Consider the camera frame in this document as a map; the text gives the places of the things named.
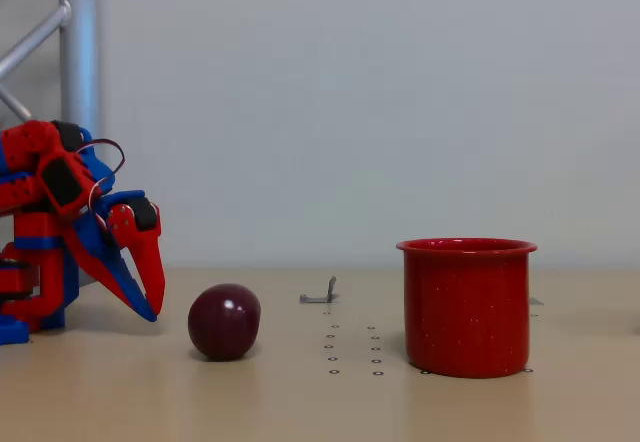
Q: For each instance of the vertical grey metal pole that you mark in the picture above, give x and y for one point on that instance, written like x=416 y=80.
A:
x=80 y=62

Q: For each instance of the small grey metal bracket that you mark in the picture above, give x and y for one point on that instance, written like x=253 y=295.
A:
x=536 y=301
x=317 y=299

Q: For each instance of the red and blue gripper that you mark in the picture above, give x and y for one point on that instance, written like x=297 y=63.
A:
x=121 y=218

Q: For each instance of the long diagonal metal tube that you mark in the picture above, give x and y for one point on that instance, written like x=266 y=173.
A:
x=35 y=37

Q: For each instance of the short diagonal metal tube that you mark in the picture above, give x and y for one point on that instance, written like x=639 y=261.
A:
x=12 y=101

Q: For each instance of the dark purple plum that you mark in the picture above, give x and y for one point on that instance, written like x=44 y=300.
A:
x=224 y=322

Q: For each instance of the red speckled enamel cup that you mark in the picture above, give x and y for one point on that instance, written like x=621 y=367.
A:
x=467 y=312

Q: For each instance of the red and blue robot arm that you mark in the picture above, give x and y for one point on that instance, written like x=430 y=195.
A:
x=30 y=242

